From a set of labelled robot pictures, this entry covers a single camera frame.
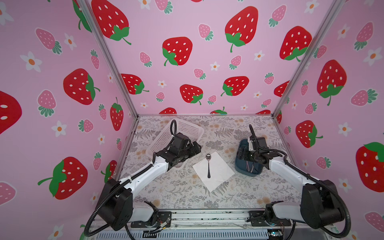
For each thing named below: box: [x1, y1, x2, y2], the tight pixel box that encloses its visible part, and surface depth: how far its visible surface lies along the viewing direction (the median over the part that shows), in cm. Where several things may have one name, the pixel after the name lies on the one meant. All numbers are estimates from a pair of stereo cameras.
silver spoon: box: [205, 153, 212, 179], surface depth 97 cm
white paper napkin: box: [192, 151, 235, 193], surface depth 92 cm
